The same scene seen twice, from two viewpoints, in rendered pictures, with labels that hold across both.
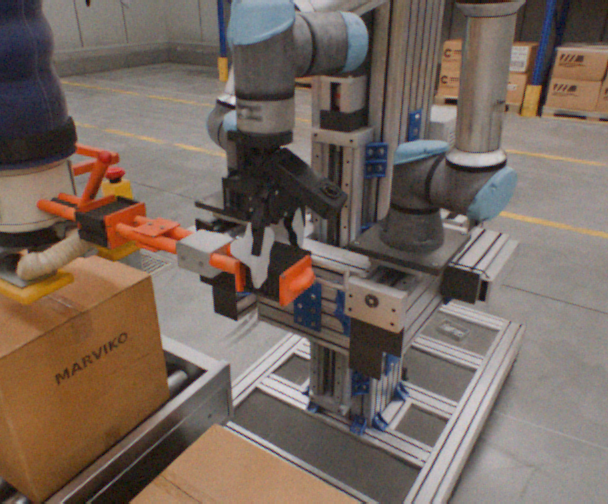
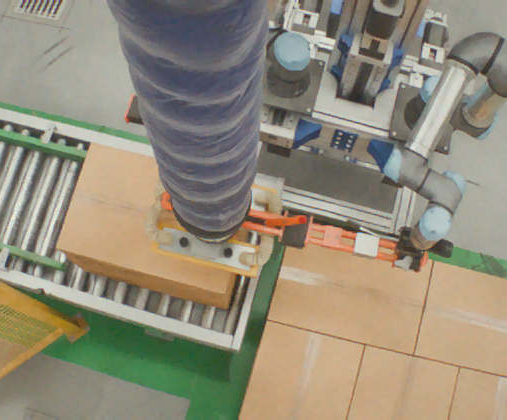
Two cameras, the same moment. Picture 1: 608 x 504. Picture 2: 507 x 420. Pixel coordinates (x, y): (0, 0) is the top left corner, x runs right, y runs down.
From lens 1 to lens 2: 1.70 m
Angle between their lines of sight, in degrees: 46
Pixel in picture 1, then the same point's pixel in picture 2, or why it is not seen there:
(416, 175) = not seen: hidden behind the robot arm
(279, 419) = (292, 164)
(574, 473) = not seen: hidden behind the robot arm
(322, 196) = (446, 254)
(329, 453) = (338, 182)
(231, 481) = (323, 261)
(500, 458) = not seen: hidden behind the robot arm
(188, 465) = (293, 259)
